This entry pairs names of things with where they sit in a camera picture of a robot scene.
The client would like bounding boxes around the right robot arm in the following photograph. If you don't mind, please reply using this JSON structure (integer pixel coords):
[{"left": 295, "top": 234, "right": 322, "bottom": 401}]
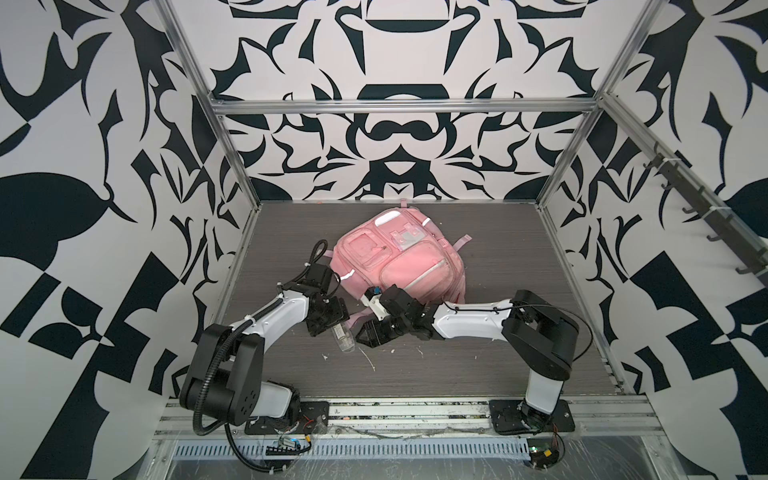
[{"left": 355, "top": 286, "right": 580, "bottom": 432}]

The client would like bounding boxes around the white slotted cable duct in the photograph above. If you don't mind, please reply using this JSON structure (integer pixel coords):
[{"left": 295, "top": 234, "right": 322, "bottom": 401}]
[{"left": 173, "top": 438, "right": 529, "bottom": 461}]

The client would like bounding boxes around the black coat hook rail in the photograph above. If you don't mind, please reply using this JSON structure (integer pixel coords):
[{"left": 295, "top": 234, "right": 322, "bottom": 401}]
[{"left": 641, "top": 142, "right": 767, "bottom": 286}]

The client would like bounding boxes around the left electronics board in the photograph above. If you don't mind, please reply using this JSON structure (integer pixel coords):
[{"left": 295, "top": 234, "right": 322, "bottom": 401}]
[{"left": 264, "top": 436, "right": 312, "bottom": 456}]

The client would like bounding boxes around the right electronics board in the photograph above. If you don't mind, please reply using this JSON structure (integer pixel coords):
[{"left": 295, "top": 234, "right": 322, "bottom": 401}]
[{"left": 524, "top": 438, "right": 564, "bottom": 471}]

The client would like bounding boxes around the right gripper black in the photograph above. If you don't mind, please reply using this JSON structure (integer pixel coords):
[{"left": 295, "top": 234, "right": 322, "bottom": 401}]
[{"left": 351, "top": 315, "right": 413, "bottom": 349}]

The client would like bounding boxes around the electronics board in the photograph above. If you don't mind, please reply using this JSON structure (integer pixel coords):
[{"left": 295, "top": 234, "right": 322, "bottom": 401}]
[
  {"left": 264, "top": 436, "right": 312, "bottom": 456},
  {"left": 524, "top": 438, "right": 564, "bottom": 471}
]

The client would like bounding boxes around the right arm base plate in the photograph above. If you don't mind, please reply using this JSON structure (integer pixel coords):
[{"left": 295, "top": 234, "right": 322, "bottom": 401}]
[{"left": 488, "top": 400, "right": 576, "bottom": 435}]

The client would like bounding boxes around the black corrugated cable left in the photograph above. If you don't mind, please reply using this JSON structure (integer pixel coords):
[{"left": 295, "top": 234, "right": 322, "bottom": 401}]
[{"left": 224, "top": 422, "right": 289, "bottom": 475}]

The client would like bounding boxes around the pink student backpack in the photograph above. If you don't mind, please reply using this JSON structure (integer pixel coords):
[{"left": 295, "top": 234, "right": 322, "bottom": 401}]
[{"left": 329, "top": 202, "right": 472, "bottom": 303}]

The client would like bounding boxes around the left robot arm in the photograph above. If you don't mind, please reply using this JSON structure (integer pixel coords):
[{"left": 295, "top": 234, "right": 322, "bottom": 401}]
[{"left": 179, "top": 264, "right": 349, "bottom": 436}]

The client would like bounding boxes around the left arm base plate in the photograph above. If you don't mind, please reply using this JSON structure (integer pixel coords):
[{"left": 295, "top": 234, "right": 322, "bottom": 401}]
[{"left": 244, "top": 401, "right": 330, "bottom": 435}]

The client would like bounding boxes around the aluminium front rail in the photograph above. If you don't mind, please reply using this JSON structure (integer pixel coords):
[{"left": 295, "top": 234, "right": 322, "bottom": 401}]
[{"left": 152, "top": 395, "right": 664, "bottom": 440}]

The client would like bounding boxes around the clear plastic small case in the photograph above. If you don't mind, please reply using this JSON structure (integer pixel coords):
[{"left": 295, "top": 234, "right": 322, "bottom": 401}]
[{"left": 332, "top": 323, "right": 356, "bottom": 353}]

